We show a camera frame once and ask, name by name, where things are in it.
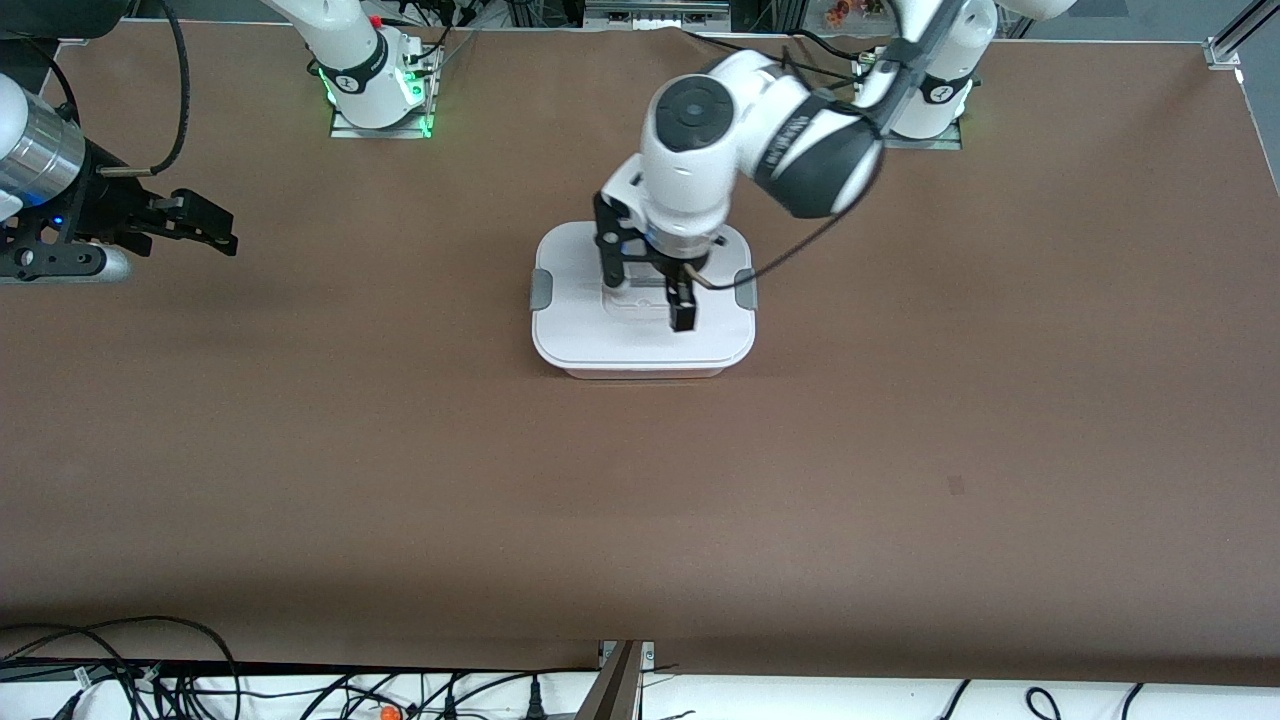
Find white box lid grey clips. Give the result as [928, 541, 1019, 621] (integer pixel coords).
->
[530, 221, 758, 371]

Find translucent pink plastic box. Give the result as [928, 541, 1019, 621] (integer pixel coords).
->
[560, 362, 729, 380]

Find brown table cover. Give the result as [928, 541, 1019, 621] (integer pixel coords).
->
[0, 22, 1280, 691]

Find grey metal rack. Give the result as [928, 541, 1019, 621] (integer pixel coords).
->
[585, 0, 731, 28]

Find black edge strip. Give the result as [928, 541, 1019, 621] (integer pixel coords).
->
[0, 657, 601, 677]

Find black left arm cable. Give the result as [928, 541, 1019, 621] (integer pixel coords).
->
[700, 60, 891, 293]

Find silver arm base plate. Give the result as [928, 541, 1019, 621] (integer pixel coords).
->
[330, 45, 437, 139]
[880, 55, 964, 151]

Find black looped cable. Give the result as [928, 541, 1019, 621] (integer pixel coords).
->
[0, 615, 243, 720]

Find aluminium profile with bracket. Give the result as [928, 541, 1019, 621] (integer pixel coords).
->
[575, 640, 656, 720]

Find silver aluminium frame corner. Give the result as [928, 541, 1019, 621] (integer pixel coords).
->
[1207, 0, 1280, 69]

